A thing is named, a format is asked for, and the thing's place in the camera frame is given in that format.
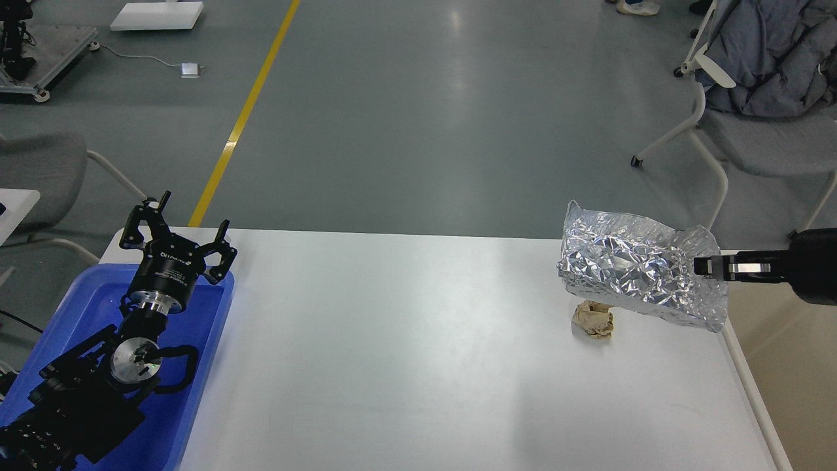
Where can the dark grey jacket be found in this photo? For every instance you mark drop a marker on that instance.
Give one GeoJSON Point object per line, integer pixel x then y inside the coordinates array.
{"type": "Point", "coordinates": [781, 55]}

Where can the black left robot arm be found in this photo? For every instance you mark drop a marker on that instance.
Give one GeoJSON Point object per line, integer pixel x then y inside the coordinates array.
{"type": "Point", "coordinates": [88, 400]}

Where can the white frame grey chair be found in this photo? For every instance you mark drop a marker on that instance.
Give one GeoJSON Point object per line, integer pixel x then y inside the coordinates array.
{"type": "Point", "coordinates": [785, 147]}

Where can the white plastic bin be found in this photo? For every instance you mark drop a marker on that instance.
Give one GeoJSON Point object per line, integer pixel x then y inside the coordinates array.
{"type": "Point", "coordinates": [790, 348]}

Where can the silver foil bag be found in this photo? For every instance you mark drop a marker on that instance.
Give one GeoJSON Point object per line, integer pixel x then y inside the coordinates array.
{"type": "Point", "coordinates": [641, 265]}

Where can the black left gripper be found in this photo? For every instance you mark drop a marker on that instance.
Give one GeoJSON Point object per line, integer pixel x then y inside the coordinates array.
{"type": "Point", "coordinates": [170, 266]}

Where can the grey chair at left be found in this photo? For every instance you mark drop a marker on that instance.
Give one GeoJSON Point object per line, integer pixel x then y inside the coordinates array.
{"type": "Point", "coordinates": [54, 164]}

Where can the white floor power box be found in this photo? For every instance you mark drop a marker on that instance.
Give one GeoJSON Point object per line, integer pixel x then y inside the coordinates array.
{"type": "Point", "coordinates": [190, 70]}

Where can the white foam board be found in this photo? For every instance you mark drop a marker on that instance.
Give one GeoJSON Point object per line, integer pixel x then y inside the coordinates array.
{"type": "Point", "coordinates": [157, 16]}

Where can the white sneaker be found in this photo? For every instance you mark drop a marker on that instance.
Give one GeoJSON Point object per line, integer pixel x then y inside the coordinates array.
{"type": "Point", "coordinates": [638, 8]}

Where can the crumpled beige paper ball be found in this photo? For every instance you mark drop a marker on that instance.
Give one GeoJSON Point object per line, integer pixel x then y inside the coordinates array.
{"type": "Point", "coordinates": [595, 318]}

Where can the white side table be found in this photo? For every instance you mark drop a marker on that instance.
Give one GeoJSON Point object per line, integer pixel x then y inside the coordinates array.
{"type": "Point", "coordinates": [17, 203]}

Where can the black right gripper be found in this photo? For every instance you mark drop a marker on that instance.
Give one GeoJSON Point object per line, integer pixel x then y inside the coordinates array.
{"type": "Point", "coordinates": [812, 266]}

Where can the black equipment on cart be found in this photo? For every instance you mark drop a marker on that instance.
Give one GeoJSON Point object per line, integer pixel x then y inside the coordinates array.
{"type": "Point", "coordinates": [13, 17]}

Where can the metal wheeled cart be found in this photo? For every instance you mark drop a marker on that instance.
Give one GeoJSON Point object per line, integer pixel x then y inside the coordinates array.
{"type": "Point", "coordinates": [56, 46]}

